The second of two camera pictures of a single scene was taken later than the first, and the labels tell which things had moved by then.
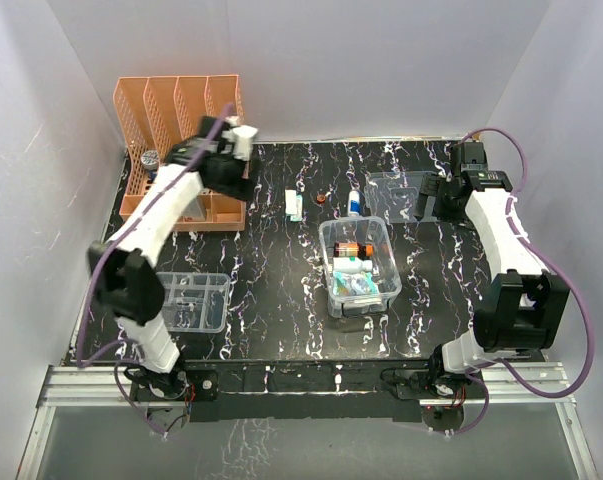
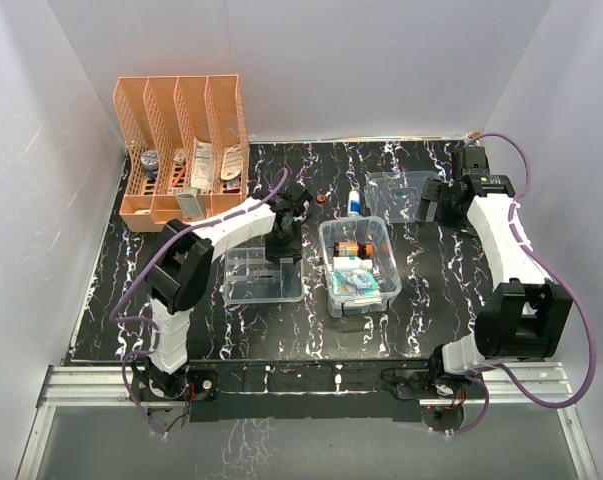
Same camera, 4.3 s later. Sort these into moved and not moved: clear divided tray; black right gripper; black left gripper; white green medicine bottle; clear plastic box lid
Moved: black left gripper; clear divided tray
Not moved: white green medicine bottle; black right gripper; clear plastic box lid
